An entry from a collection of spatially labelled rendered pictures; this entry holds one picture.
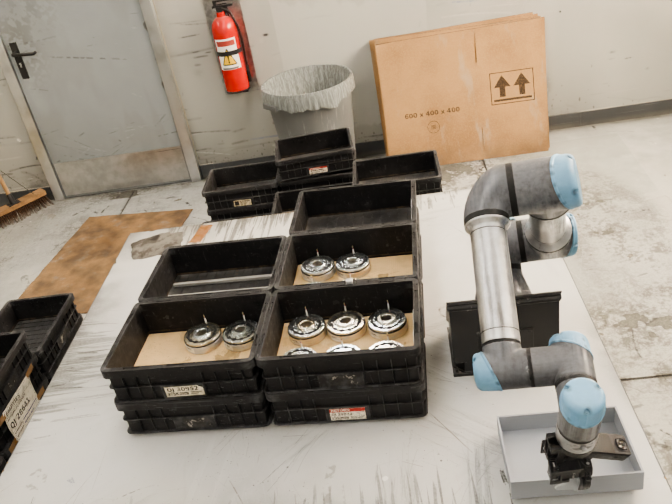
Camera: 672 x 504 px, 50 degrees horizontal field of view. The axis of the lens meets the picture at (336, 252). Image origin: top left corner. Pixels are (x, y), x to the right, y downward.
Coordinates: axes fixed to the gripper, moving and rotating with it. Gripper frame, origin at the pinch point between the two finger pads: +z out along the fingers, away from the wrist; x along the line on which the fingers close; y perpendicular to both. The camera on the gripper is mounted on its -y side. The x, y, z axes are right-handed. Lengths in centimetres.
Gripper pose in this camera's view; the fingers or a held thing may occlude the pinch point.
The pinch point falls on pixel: (576, 482)
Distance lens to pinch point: 165.1
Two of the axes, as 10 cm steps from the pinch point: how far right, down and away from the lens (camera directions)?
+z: 1.5, 6.7, 7.3
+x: 0.8, 7.3, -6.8
